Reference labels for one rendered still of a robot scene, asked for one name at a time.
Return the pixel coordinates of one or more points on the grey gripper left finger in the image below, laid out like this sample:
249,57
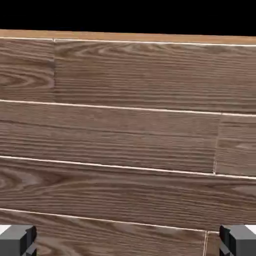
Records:
14,242

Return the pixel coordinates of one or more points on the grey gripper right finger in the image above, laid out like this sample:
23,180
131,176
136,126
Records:
242,242

